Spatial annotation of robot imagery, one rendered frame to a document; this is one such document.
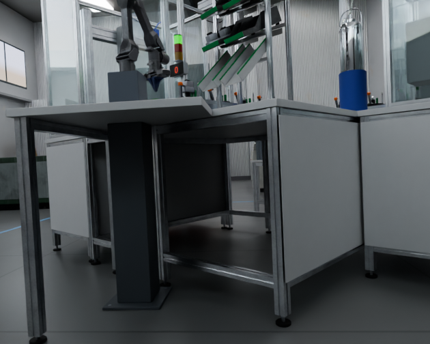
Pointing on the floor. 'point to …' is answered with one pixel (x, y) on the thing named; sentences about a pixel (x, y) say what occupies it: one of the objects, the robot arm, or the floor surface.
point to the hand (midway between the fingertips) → (155, 84)
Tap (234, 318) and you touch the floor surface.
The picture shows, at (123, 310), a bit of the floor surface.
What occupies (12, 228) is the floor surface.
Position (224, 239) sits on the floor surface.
